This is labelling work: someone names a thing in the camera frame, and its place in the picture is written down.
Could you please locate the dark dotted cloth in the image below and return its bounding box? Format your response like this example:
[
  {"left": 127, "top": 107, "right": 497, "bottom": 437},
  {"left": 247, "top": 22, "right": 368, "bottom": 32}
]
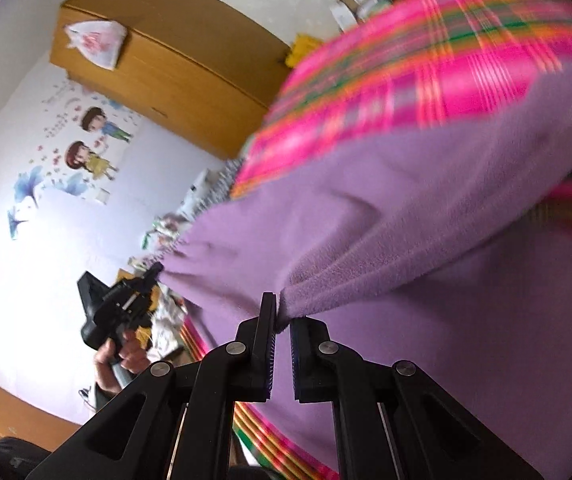
[{"left": 216, "top": 157, "right": 247, "bottom": 196}]

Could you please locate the small white box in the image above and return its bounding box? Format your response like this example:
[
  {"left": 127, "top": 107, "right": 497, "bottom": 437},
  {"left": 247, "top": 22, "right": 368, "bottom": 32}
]
[{"left": 330, "top": 2, "right": 359, "bottom": 28}]

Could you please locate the person's left hand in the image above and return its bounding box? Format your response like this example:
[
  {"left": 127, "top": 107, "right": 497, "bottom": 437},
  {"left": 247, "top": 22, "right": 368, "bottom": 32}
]
[{"left": 93, "top": 330, "right": 149, "bottom": 393}]

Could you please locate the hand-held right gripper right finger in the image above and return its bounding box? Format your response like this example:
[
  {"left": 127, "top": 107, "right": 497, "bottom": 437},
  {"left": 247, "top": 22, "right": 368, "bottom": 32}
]
[{"left": 290, "top": 317, "right": 541, "bottom": 480}]

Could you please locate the wooden wardrobe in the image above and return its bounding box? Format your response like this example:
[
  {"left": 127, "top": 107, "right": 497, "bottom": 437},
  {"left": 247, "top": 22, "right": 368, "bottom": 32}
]
[{"left": 48, "top": 0, "right": 294, "bottom": 161}]

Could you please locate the yellow box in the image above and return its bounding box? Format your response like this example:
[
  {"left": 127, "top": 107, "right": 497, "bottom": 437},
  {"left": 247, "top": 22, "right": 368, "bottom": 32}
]
[{"left": 286, "top": 34, "right": 327, "bottom": 68}]

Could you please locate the white plastic bag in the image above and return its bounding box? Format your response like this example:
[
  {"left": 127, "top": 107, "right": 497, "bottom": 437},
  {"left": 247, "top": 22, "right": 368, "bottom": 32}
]
[{"left": 63, "top": 20, "right": 128, "bottom": 68}]

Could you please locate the cartoon couple wall sticker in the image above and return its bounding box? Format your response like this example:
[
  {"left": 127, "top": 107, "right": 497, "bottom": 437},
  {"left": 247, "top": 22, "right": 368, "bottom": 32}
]
[{"left": 6, "top": 80, "right": 139, "bottom": 241}]

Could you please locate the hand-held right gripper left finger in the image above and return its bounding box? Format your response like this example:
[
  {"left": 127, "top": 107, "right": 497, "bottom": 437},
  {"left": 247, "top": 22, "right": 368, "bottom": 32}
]
[{"left": 26, "top": 292, "right": 277, "bottom": 480}]

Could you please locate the pink plaid bed sheet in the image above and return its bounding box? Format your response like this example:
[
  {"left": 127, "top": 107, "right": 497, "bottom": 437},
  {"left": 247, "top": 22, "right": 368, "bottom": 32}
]
[{"left": 178, "top": 0, "right": 572, "bottom": 480}]

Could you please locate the low wooden cabinet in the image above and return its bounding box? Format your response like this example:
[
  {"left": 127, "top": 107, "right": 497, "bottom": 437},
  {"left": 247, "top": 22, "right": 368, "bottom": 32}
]
[{"left": 0, "top": 377, "right": 82, "bottom": 453}]

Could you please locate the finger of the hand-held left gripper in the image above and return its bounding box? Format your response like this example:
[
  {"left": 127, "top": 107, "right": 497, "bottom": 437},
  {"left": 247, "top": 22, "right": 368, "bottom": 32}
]
[{"left": 131, "top": 261, "right": 164, "bottom": 293}]

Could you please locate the purple fleece garment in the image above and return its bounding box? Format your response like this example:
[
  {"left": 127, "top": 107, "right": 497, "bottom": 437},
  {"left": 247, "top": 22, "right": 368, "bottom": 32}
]
[{"left": 158, "top": 57, "right": 572, "bottom": 480}]

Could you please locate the person's left forearm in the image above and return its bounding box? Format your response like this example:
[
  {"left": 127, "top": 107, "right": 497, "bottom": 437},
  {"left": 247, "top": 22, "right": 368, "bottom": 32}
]
[{"left": 91, "top": 380, "right": 127, "bottom": 413}]

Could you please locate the person's dark jacket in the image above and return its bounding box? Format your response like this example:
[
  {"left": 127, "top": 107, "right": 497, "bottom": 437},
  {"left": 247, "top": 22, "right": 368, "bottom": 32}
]
[{"left": 0, "top": 435, "right": 57, "bottom": 480}]

